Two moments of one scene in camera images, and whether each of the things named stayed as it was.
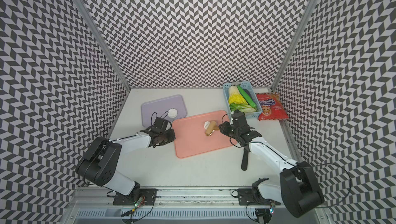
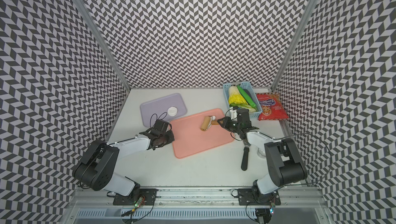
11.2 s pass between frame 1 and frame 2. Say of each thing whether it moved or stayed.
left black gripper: stayed
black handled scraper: stayed
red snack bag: stayed
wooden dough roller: moved
